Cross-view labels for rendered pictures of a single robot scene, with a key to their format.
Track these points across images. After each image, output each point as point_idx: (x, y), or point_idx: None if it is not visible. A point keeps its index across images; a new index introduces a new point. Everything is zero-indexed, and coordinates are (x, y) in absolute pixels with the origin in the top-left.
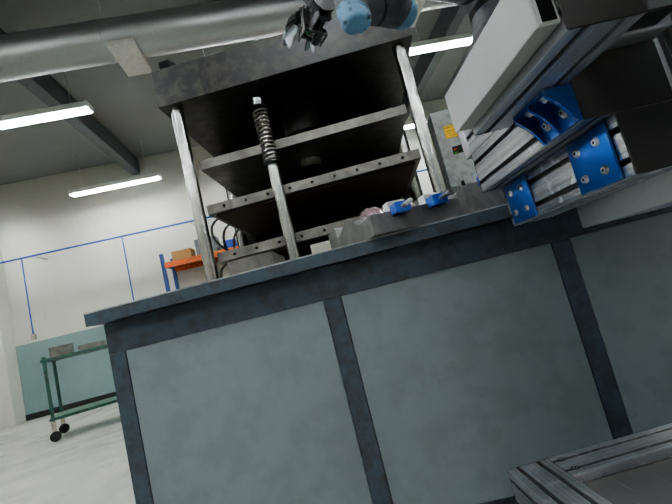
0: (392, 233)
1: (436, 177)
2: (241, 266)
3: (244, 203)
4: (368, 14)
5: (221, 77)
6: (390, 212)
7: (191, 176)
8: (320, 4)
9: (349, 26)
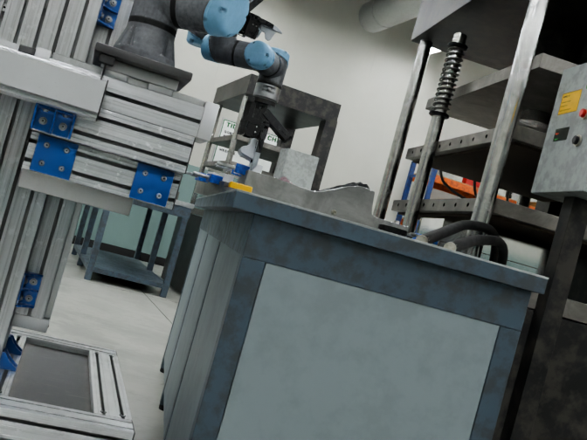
0: (206, 195)
1: (484, 170)
2: None
3: (418, 154)
4: (190, 39)
5: (439, 10)
6: None
7: (401, 115)
8: None
9: (193, 45)
